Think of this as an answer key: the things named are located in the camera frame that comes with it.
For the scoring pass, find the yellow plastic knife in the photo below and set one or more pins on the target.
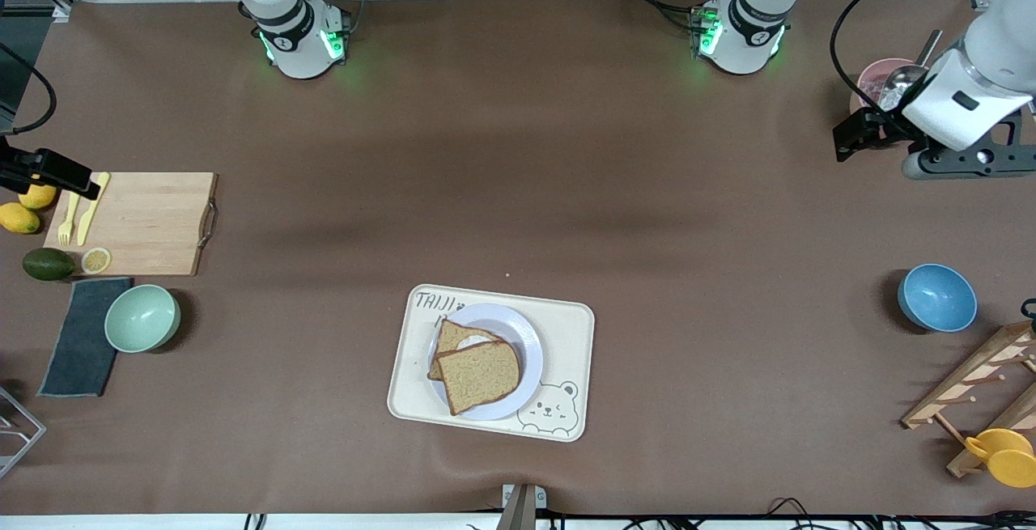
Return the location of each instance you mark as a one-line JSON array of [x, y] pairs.
[[91, 214]]

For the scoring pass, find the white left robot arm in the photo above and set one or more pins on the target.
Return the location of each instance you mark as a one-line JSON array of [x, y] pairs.
[[987, 61]]

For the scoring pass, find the lemon slice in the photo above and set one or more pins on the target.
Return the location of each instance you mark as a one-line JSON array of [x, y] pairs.
[[95, 260]]

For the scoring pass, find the metal scoop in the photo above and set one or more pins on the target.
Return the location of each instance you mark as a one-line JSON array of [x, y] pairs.
[[898, 81]]

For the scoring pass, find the pink bowl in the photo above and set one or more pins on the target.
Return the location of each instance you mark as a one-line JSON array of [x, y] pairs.
[[864, 69]]

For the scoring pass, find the pale green bowl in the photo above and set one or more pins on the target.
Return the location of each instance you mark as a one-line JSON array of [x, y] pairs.
[[142, 320]]

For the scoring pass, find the yellow plastic fork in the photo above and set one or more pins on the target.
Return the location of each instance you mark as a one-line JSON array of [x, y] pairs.
[[69, 222]]

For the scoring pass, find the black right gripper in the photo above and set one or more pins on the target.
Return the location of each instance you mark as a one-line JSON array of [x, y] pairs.
[[32, 167]]

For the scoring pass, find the white round plate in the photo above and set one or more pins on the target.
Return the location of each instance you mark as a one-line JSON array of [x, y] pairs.
[[530, 352]]

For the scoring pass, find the metal table edge bracket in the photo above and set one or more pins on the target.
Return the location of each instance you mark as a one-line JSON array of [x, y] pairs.
[[522, 506]]

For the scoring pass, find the dark grey cloth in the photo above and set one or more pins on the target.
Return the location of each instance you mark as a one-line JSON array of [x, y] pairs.
[[81, 344]]

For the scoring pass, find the clear ice cubes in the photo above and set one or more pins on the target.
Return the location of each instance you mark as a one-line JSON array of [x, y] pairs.
[[872, 91]]

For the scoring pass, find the dark green avocado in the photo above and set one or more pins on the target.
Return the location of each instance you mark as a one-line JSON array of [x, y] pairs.
[[48, 264]]

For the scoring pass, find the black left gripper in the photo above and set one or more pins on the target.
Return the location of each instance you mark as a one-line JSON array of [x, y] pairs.
[[884, 127]]

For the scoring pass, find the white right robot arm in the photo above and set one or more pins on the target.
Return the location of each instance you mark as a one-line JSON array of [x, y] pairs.
[[291, 20]]

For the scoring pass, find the blue bowl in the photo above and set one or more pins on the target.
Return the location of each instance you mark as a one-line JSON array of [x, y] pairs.
[[937, 299]]

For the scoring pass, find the plain brown bread slice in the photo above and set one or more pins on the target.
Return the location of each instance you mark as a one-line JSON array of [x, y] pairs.
[[481, 376]]

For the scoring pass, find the yellow cup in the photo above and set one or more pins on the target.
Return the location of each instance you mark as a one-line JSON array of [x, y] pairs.
[[1008, 459]]

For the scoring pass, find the round yellow lemon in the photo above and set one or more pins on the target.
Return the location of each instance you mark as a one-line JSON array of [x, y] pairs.
[[39, 198]]

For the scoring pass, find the wooden peg rack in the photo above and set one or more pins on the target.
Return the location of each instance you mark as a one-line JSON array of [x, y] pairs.
[[963, 384]]

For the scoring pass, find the wooden cutting board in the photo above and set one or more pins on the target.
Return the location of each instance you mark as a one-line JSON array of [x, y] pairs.
[[146, 222]]

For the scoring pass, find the oval yellow lemon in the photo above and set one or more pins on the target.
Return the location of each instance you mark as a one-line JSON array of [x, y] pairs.
[[19, 218]]

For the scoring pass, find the cream bear print tray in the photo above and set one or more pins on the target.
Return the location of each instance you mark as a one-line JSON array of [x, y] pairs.
[[566, 352]]

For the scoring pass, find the fried egg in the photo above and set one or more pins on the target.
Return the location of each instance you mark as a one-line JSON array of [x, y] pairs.
[[477, 342]]

